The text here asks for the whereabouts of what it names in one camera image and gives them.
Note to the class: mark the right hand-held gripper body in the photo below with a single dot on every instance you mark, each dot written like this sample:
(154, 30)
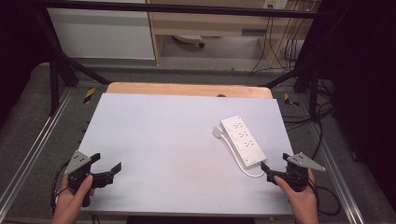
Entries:
(297, 177)

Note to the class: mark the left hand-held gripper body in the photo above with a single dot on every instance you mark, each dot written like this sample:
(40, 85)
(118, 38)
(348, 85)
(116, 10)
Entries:
(77, 161)

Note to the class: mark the white power strip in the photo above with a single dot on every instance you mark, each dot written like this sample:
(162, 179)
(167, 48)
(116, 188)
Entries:
(243, 140)

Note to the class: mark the white plug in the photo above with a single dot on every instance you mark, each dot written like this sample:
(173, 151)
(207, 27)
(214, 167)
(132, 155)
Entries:
(217, 132)

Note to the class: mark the person's right hand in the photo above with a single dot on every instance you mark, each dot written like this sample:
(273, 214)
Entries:
(303, 205)

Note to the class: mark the person's left hand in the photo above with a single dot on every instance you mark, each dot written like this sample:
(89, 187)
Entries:
(68, 205)

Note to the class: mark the white table board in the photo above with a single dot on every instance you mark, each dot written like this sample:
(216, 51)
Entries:
(168, 149)

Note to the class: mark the wooden table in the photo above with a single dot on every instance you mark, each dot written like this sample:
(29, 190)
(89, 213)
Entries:
(186, 89)

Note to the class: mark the black curtain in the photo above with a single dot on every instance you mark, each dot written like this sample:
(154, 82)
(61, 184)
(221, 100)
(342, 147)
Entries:
(18, 46)
(364, 77)

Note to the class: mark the white cabinet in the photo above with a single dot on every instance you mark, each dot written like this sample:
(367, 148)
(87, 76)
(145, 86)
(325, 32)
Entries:
(102, 34)

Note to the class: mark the white chair base with wheel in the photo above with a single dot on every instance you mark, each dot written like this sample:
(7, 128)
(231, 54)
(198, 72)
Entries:
(188, 39)

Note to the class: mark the light wooden desk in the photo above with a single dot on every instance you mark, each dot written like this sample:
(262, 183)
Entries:
(211, 25)

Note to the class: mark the aluminium rail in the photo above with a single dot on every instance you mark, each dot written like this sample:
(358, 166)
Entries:
(34, 149)
(333, 168)

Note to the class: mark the white wall socket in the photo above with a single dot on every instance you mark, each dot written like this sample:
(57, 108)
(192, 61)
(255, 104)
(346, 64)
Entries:
(275, 3)

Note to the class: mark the black metal frame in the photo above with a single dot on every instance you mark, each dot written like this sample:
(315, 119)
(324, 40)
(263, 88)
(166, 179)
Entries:
(174, 8)

